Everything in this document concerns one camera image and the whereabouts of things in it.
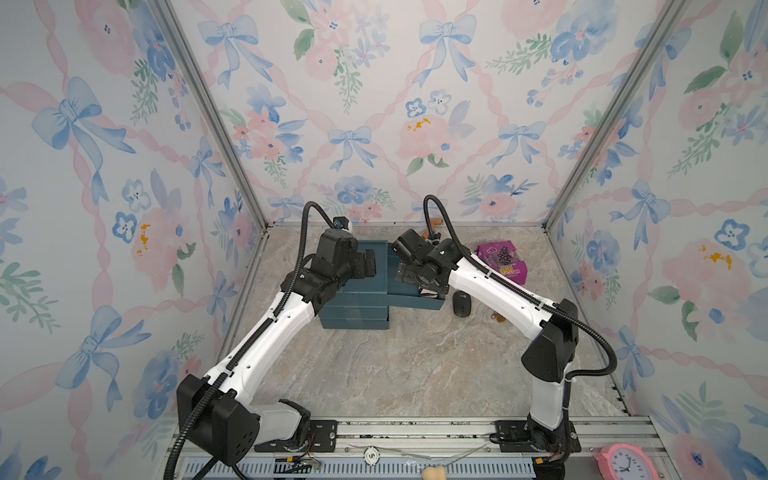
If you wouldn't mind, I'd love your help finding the teal drawer cabinet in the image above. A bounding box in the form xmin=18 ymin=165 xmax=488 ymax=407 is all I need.
xmin=318 ymin=240 xmax=391 ymax=330

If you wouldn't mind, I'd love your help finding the black computer mouse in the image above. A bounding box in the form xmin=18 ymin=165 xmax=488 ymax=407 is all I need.
xmin=452 ymin=290 xmax=472 ymax=318

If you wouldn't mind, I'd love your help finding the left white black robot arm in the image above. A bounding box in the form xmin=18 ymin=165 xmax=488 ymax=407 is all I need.
xmin=165 ymin=228 xmax=376 ymax=476

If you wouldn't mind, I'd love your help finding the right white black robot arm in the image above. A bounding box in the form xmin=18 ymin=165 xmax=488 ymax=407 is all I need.
xmin=393 ymin=230 xmax=578 ymax=454

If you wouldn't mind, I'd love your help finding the purple snack bag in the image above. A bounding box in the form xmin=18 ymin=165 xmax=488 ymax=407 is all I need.
xmin=475 ymin=241 xmax=528 ymax=285

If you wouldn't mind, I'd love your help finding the pink alarm clock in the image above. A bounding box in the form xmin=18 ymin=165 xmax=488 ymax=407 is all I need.
xmin=594 ymin=443 xmax=660 ymax=480

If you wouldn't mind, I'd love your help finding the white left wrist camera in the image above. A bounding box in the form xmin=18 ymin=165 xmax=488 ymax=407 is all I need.
xmin=333 ymin=216 xmax=350 ymax=231

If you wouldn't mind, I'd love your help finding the wooden handle roller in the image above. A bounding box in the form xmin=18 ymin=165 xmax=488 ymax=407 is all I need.
xmin=422 ymin=218 xmax=444 ymax=241

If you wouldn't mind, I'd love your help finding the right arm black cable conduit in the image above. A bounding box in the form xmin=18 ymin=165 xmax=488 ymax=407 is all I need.
xmin=422 ymin=194 xmax=619 ymax=382

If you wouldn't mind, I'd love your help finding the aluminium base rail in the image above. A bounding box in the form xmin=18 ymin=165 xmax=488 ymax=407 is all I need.
xmin=174 ymin=416 xmax=681 ymax=479

